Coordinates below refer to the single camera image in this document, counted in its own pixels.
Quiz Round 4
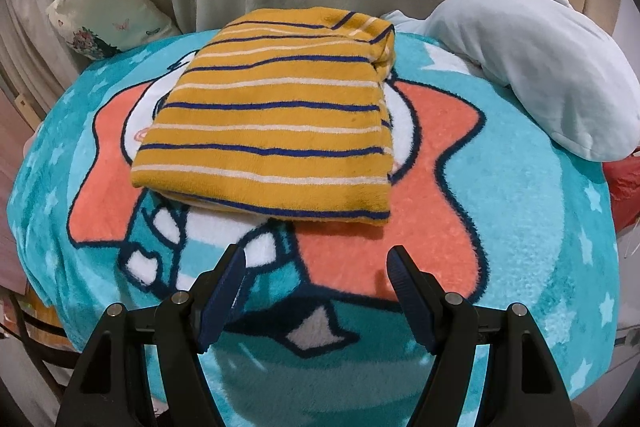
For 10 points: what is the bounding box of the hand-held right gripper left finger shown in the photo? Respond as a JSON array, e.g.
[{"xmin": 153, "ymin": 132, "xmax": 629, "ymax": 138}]
[{"xmin": 54, "ymin": 244, "xmax": 248, "ymax": 427}]

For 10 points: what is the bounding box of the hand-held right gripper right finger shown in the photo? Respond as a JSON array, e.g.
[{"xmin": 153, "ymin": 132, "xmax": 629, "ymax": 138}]
[{"xmin": 386, "ymin": 245, "xmax": 571, "ymax": 427}]

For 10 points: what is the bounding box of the yellow striped fleece garment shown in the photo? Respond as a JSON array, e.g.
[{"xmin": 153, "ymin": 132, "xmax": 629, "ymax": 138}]
[{"xmin": 131, "ymin": 7, "xmax": 397, "ymax": 226}]

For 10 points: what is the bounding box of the teal star printed blanket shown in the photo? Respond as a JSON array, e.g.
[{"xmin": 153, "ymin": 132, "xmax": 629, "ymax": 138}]
[{"xmin": 6, "ymin": 9, "xmax": 621, "ymax": 427}]

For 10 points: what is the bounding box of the red cloth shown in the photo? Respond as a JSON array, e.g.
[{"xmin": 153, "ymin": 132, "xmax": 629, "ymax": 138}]
[{"xmin": 602, "ymin": 147, "xmax": 640, "ymax": 233}]

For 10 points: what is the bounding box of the white plush toy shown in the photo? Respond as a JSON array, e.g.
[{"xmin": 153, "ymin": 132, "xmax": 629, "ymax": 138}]
[{"xmin": 380, "ymin": 0, "xmax": 640, "ymax": 160}]

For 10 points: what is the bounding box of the cream floral pillow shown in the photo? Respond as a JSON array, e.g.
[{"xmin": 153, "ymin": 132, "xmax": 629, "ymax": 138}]
[{"xmin": 46, "ymin": 0, "xmax": 182, "ymax": 60}]

